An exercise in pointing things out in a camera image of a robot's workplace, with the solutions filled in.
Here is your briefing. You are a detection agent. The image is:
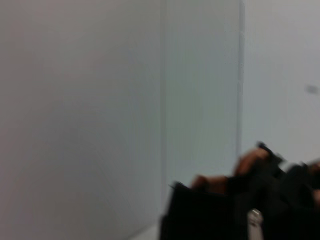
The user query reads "black bag with brown handles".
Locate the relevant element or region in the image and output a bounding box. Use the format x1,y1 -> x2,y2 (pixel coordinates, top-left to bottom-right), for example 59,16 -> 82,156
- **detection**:
159,141 -> 320,240

